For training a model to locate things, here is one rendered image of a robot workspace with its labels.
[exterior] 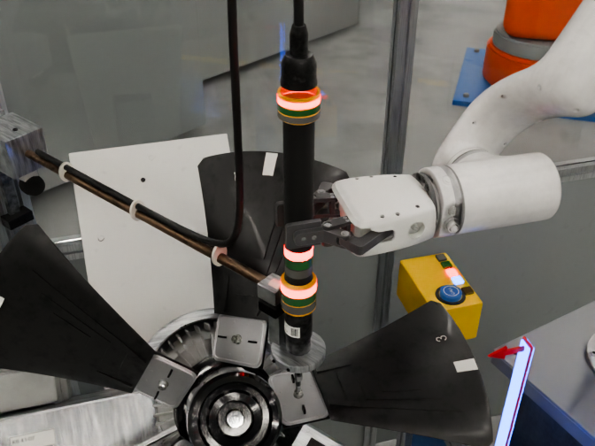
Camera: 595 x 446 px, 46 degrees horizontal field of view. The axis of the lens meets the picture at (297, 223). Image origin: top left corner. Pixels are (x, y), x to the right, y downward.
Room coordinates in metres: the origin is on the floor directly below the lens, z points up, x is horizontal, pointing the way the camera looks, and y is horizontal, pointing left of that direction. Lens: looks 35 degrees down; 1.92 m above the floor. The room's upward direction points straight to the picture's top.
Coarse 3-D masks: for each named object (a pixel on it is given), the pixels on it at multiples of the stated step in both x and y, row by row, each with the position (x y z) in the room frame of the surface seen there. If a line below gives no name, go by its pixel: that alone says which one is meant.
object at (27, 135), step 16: (0, 112) 1.09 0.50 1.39; (0, 128) 1.04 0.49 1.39; (16, 128) 1.04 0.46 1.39; (32, 128) 1.04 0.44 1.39; (0, 144) 1.00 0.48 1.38; (16, 144) 1.01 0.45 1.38; (32, 144) 1.03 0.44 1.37; (0, 160) 1.01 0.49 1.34; (16, 160) 1.00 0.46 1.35; (32, 160) 1.02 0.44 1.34; (16, 176) 1.00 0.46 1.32
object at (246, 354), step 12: (228, 324) 0.71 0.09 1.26; (240, 324) 0.70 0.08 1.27; (252, 324) 0.69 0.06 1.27; (264, 324) 0.68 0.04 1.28; (216, 336) 0.71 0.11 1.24; (228, 336) 0.70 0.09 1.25; (252, 336) 0.68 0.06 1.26; (264, 336) 0.67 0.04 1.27; (216, 348) 0.70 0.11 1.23; (228, 348) 0.69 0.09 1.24; (240, 348) 0.68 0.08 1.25; (252, 348) 0.67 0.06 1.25; (228, 360) 0.67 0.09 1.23; (240, 360) 0.67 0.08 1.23; (252, 360) 0.66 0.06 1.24
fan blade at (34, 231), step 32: (32, 224) 0.70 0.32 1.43; (0, 256) 0.68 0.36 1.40; (32, 256) 0.68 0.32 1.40; (64, 256) 0.68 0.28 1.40; (0, 288) 0.67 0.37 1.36; (32, 288) 0.67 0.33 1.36; (64, 288) 0.66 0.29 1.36; (0, 320) 0.66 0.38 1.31; (32, 320) 0.66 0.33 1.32; (64, 320) 0.65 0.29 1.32; (96, 320) 0.65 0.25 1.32; (0, 352) 0.66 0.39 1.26; (32, 352) 0.65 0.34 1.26; (64, 352) 0.65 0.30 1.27; (96, 352) 0.64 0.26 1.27; (128, 352) 0.64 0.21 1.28; (96, 384) 0.65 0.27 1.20; (128, 384) 0.64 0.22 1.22
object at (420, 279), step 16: (432, 256) 1.11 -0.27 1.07; (400, 272) 1.09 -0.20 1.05; (416, 272) 1.06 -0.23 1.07; (432, 272) 1.06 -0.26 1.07; (400, 288) 1.08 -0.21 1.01; (416, 288) 1.01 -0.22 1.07; (432, 288) 1.01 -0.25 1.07; (416, 304) 1.01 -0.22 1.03; (448, 304) 0.96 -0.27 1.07; (464, 304) 0.96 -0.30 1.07; (480, 304) 0.97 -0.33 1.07; (464, 320) 0.96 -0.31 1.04; (464, 336) 0.96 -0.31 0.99
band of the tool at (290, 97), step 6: (282, 90) 0.67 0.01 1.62; (288, 90) 0.67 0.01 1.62; (312, 90) 0.67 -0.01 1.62; (318, 90) 0.65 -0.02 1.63; (282, 96) 0.64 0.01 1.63; (288, 96) 0.67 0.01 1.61; (294, 96) 0.67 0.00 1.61; (300, 96) 0.67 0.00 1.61; (306, 96) 0.67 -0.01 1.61; (312, 96) 0.64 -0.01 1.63; (318, 96) 0.64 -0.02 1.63; (294, 102) 0.63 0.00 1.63; (300, 102) 0.63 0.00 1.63; (306, 102) 0.63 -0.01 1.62; (288, 108) 0.63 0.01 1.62; (312, 108) 0.64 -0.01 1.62; (282, 114) 0.64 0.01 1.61
